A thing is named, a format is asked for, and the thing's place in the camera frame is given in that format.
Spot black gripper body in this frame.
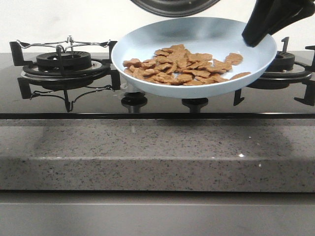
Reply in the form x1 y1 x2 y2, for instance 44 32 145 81
255 0 315 27

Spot wire pan support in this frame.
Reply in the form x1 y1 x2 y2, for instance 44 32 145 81
15 35 117 53

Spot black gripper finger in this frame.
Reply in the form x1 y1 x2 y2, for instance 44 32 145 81
242 4 278 47

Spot black glass cooktop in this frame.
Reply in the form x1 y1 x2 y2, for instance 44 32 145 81
0 51 315 119

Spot light blue plate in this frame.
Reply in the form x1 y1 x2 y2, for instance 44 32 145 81
111 17 277 98

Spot grey cabinet front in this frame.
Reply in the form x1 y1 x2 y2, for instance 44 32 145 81
0 191 315 236

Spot black gas burner with grate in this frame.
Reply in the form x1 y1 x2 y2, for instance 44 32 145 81
9 41 121 99

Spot silver stove knob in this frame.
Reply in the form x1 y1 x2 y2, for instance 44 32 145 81
120 82 145 95

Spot brown meat pieces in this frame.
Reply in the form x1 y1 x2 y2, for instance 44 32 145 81
123 44 243 86

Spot black frying pan green handle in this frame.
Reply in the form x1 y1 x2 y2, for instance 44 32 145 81
131 0 219 18

